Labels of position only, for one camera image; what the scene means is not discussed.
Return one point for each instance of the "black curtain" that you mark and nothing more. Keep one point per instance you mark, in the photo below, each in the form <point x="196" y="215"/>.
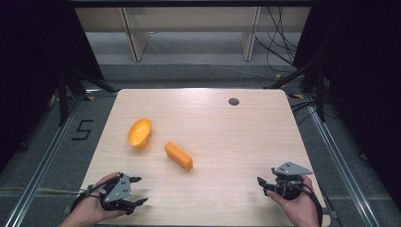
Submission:
<point x="365" y="78"/>
<point x="34" y="63"/>

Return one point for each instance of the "orange plastic bowl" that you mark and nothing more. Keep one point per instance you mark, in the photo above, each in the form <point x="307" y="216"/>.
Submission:
<point x="138" y="131"/>

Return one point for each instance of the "grey round table grommet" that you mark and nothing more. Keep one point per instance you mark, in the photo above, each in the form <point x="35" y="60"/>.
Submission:
<point x="234" y="101"/>

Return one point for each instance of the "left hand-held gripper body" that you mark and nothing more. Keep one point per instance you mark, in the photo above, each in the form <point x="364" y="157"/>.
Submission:
<point x="118" y="190"/>

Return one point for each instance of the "black tripod stand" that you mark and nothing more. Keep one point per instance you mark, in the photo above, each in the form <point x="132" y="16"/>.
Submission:
<point x="67" y="91"/>
<point x="315" y="78"/>

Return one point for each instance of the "orange rectangular block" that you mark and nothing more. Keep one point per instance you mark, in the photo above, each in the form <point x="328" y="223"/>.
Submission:
<point x="179" y="156"/>

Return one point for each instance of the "aluminium floor rail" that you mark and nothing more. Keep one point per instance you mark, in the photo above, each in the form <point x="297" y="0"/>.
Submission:
<point x="41" y="167"/>
<point x="340" y="167"/>

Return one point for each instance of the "person's left hand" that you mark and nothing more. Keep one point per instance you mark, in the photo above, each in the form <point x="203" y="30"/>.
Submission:
<point x="91" y="206"/>

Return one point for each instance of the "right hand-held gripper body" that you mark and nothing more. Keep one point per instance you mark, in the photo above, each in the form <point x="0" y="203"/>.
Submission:
<point x="291" y="179"/>

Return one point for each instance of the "person's right hand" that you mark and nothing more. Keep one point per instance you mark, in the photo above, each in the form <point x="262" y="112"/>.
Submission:
<point x="299" y="206"/>

